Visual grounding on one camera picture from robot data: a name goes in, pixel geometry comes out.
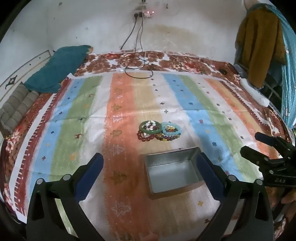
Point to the person's right hand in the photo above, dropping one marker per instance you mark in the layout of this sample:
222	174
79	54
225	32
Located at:
290	198

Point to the gold ornament piece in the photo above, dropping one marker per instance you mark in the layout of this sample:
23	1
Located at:
169	128

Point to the metal tin box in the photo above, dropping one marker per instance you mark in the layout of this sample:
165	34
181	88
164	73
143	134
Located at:
171	173

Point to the grey brown folded cushion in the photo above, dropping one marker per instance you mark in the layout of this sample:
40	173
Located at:
18	104

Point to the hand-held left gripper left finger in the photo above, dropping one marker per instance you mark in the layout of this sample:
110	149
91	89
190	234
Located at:
89	178

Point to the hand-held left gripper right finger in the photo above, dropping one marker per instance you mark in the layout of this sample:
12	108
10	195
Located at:
210	177

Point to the pile of small jewelry pieces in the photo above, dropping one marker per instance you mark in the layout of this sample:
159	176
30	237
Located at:
150	126

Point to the hanging mustard and teal clothes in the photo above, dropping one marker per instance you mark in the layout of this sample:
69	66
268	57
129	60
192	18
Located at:
289	69

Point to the mustard garment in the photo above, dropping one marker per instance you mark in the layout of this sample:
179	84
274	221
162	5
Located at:
261	46

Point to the green bangle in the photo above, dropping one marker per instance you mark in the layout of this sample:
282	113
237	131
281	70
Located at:
141	129

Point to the power strip with red lights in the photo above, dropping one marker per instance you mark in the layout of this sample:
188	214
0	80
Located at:
145	13

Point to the white panel with ornament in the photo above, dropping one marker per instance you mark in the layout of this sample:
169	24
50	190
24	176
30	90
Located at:
23	69

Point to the floral red blanket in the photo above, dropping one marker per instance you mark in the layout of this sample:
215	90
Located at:
185	62

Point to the teal pillow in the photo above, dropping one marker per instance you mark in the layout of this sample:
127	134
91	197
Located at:
57	67

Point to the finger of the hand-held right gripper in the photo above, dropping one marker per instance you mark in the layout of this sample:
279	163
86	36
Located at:
277	142
254	155

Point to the striped colourful mat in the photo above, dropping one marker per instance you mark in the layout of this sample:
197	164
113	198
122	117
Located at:
129	104

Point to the small black object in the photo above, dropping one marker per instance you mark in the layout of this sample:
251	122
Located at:
223	71

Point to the grey metal frame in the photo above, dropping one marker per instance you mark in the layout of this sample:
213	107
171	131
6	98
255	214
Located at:
239	69

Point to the white folded cloth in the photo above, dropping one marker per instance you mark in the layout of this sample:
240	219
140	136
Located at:
254	92

